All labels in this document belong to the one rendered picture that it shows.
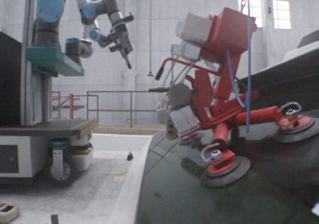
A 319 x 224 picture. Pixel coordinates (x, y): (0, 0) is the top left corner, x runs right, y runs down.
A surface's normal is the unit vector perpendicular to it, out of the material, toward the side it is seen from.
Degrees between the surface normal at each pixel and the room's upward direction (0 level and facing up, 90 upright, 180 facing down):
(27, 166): 90
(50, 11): 97
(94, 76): 90
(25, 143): 90
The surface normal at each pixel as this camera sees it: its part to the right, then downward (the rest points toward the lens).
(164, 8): 0.02, 0.00
